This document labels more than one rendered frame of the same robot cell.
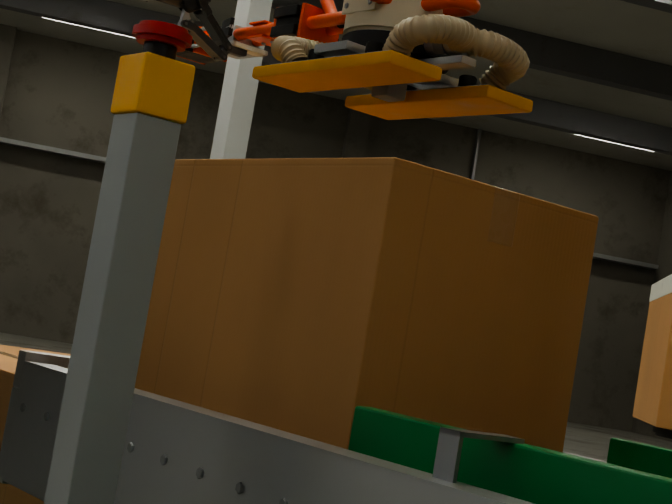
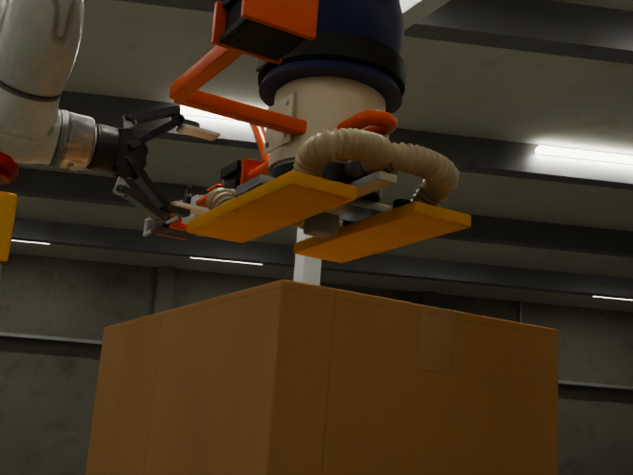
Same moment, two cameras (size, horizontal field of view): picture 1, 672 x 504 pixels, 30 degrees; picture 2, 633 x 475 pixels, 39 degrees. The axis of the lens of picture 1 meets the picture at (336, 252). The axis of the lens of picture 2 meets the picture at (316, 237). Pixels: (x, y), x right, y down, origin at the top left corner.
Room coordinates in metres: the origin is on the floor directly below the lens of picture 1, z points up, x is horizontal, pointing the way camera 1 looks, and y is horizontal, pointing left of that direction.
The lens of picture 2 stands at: (0.65, -0.22, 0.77)
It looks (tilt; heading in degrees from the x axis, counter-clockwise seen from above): 14 degrees up; 8
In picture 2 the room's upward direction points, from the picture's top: 4 degrees clockwise
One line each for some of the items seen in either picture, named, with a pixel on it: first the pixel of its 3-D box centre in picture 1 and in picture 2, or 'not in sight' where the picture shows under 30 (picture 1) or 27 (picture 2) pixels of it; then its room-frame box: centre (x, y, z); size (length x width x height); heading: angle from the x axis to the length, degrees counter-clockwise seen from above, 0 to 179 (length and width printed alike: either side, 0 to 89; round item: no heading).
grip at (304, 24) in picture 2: not in sight; (264, 20); (1.52, -0.02, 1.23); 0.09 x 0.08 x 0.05; 128
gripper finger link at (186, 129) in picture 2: not in sight; (198, 132); (2.05, 0.20, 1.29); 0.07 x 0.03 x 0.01; 128
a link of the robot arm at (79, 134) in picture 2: not in sight; (73, 141); (1.93, 0.37, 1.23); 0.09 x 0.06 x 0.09; 38
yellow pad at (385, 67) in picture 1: (343, 63); (265, 201); (1.86, 0.04, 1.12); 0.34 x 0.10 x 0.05; 38
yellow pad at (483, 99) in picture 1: (435, 94); (375, 226); (1.97, -0.11, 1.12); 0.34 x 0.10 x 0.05; 38
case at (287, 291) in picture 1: (342, 314); (292, 471); (1.91, -0.03, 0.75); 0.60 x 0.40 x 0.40; 38
